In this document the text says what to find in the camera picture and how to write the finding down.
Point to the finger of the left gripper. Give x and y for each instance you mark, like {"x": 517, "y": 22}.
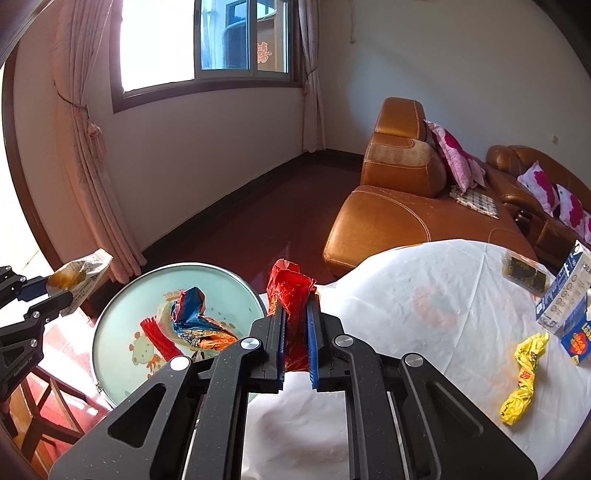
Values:
{"x": 31, "y": 289}
{"x": 50, "y": 308}

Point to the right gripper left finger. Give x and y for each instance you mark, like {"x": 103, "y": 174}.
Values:
{"x": 188, "y": 421}

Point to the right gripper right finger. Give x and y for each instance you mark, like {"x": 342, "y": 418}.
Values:
{"x": 404, "y": 418}

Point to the white orange-print snack wrapper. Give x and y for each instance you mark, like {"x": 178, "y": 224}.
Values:
{"x": 79, "y": 277}

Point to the blue orange wrapper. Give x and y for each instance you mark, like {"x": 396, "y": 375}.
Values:
{"x": 190, "y": 324}

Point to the red orange wrapper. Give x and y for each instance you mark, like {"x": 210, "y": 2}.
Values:
{"x": 290, "y": 289}

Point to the mint green trash bin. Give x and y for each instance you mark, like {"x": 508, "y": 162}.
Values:
{"x": 122, "y": 356}

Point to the wooden chair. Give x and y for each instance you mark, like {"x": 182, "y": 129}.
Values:
{"x": 56, "y": 404}

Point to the red corrugated strip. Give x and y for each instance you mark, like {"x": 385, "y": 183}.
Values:
{"x": 162, "y": 344}

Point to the white printed tablecloth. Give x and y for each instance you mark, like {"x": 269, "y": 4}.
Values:
{"x": 444, "y": 304}

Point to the yellow crumpled wrapper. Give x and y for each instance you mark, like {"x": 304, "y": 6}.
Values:
{"x": 527, "y": 356}

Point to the blue Look milk carton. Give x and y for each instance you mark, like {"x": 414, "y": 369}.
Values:
{"x": 576, "y": 335}

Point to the dark seaweed snack packet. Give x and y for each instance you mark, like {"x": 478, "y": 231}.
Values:
{"x": 525, "y": 274}

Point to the white tall milk carton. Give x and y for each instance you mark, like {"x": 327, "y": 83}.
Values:
{"x": 566, "y": 291}

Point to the orange leather chaise sofa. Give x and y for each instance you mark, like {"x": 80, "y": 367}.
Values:
{"x": 404, "y": 197}

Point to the checkered cloth on sofa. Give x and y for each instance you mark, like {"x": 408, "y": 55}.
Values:
{"x": 475, "y": 201}

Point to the brown leather long sofa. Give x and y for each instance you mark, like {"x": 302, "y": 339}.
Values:
{"x": 550, "y": 239}

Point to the pink pillow on chaise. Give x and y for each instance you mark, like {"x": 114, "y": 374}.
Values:
{"x": 465, "y": 168}

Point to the pink white cushion middle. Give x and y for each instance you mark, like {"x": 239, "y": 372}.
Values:
{"x": 571, "y": 210}

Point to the pink white cushion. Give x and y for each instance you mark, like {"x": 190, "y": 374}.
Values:
{"x": 537, "y": 182}
{"x": 571, "y": 210}
{"x": 587, "y": 227}

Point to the pink white cushion left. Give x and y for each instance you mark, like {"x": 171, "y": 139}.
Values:
{"x": 537, "y": 182}

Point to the pink white cushion right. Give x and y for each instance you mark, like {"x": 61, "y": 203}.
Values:
{"x": 587, "y": 227}

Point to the pink right curtain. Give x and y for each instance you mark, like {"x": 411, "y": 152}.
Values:
{"x": 314, "y": 119}

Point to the window with grey frame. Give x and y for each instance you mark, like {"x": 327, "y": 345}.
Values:
{"x": 164, "y": 49}

